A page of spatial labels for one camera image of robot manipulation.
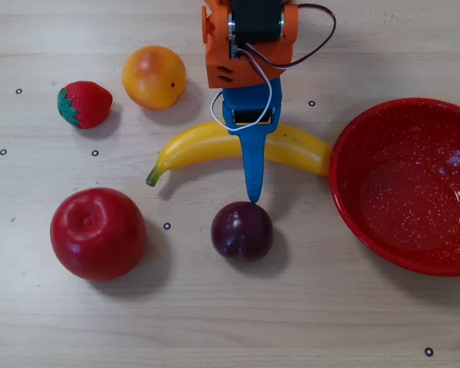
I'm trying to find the red black white servo cable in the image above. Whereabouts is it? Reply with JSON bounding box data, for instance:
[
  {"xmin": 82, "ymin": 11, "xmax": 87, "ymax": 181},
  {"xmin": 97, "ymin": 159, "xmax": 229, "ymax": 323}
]
[{"xmin": 210, "ymin": 3, "xmax": 337, "ymax": 133}]

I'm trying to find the red plastic strawberry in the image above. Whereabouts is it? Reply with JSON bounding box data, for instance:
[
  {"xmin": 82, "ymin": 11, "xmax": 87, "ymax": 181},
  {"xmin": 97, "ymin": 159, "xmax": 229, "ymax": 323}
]
[{"xmin": 57, "ymin": 80, "xmax": 113, "ymax": 130}]

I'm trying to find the purple plastic plum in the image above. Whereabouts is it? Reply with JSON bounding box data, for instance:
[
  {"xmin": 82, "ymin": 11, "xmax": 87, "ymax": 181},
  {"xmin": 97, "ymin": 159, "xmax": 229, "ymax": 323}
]
[{"xmin": 210, "ymin": 202, "xmax": 274, "ymax": 263}]

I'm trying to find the yellow plastic banana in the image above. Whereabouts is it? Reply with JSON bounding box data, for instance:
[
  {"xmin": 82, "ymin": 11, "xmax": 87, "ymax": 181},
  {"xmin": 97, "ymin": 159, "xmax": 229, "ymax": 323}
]
[{"xmin": 145, "ymin": 119, "xmax": 334, "ymax": 188}]

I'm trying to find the red speckled bowl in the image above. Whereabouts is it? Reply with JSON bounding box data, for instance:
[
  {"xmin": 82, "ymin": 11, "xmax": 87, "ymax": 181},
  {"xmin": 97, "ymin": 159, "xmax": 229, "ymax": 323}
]
[{"xmin": 328, "ymin": 97, "xmax": 460, "ymax": 278}]

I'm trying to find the orange yellow plastic peach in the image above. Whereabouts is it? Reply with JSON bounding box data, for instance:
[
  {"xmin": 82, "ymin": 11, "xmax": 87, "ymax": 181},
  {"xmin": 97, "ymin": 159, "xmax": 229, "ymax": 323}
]
[{"xmin": 121, "ymin": 45, "xmax": 188, "ymax": 112}]

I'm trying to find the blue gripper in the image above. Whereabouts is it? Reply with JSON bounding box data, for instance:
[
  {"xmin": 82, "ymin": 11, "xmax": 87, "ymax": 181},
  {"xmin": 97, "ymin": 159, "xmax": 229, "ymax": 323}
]
[{"xmin": 221, "ymin": 78, "xmax": 284, "ymax": 205}]

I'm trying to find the red plastic apple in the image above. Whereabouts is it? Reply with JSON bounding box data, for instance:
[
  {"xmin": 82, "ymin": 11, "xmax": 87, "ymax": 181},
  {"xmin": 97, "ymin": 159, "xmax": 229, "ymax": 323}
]
[{"xmin": 49, "ymin": 187, "xmax": 147, "ymax": 282}]

